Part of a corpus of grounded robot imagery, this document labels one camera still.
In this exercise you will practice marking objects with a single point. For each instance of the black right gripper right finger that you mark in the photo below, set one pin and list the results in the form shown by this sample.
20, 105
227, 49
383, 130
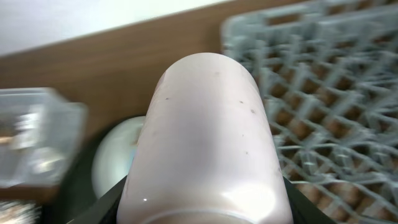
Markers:
303, 210

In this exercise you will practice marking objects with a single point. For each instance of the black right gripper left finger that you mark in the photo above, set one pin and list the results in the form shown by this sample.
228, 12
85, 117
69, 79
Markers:
104, 210

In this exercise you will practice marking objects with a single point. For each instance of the pink cup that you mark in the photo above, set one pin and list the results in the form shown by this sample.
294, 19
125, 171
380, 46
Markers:
205, 153

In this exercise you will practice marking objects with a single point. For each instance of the clear plastic waste bin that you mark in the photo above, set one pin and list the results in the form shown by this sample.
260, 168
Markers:
40, 134

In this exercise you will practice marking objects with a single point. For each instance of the grey dishwasher rack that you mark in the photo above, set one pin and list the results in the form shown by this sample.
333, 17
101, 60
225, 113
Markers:
327, 75

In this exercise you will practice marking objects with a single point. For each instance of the round black serving tray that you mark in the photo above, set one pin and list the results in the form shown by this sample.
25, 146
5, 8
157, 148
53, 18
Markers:
76, 194

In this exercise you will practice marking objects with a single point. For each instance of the light grey plate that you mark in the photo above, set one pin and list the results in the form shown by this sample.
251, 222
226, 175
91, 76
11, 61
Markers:
114, 155

